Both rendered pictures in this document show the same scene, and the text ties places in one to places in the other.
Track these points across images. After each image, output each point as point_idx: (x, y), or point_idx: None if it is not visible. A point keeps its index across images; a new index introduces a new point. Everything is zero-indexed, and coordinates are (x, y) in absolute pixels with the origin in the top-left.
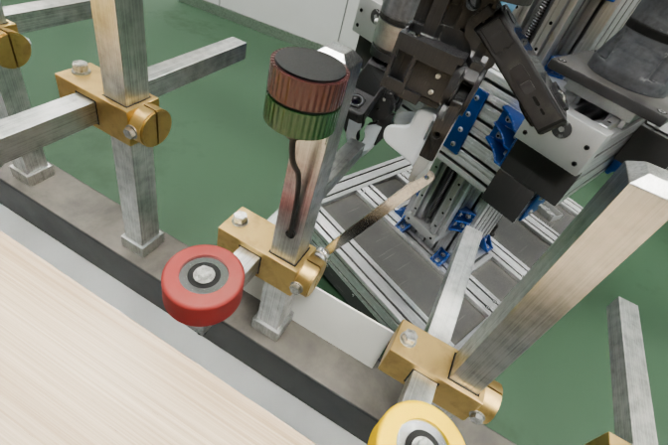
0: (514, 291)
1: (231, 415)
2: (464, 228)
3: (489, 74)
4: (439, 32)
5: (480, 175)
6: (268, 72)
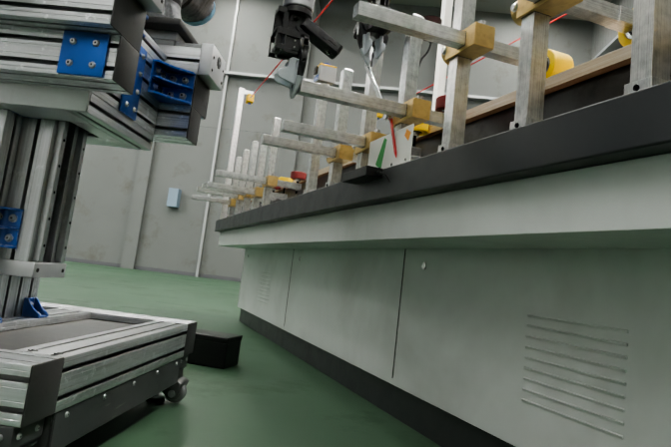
0: (371, 92)
1: None
2: (287, 121)
3: (144, 33)
4: None
5: (145, 132)
6: (440, 22)
